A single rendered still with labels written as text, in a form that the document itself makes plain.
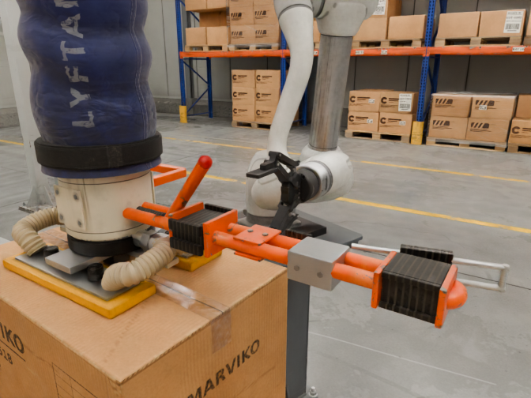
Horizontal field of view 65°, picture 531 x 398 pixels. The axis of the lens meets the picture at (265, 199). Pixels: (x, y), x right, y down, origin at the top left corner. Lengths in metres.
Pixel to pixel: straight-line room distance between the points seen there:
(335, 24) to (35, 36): 0.86
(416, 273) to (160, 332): 0.39
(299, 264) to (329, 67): 0.90
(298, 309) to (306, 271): 1.06
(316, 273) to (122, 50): 0.47
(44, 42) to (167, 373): 0.54
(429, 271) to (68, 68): 0.61
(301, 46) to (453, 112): 6.55
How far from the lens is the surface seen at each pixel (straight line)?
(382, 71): 9.31
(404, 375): 2.14
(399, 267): 0.55
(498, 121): 7.62
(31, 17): 0.80
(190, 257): 0.87
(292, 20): 1.24
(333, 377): 2.05
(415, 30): 7.85
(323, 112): 1.42
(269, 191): 1.12
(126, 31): 0.78
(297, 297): 1.61
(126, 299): 0.75
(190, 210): 0.73
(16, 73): 4.39
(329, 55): 1.38
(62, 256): 0.88
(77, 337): 0.72
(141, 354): 0.66
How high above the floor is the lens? 1.34
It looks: 18 degrees down
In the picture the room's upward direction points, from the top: straight up
